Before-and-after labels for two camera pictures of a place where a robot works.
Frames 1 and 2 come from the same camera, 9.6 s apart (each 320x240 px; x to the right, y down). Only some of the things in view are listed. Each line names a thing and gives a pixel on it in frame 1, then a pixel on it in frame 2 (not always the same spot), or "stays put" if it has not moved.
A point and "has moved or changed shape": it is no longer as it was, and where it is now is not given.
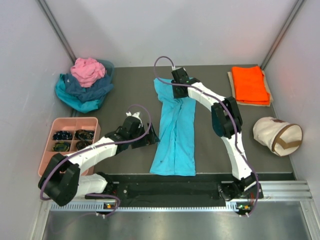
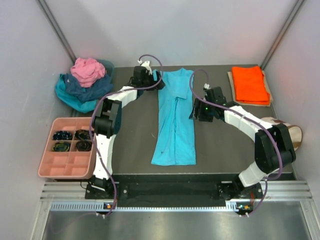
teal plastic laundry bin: x=109 y=67 stays put
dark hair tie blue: x=62 y=135 stays put
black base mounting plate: x=162 y=190 stays put
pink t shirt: x=87 y=71 stays put
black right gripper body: x=176 y=92 to x=206 y=114
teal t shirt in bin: x=72 y=100 stays put
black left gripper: x=151 y=138 to x=157 y=84
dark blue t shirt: x=73 y=87 stays put
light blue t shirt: x=174 y=152 has moved or changed shape
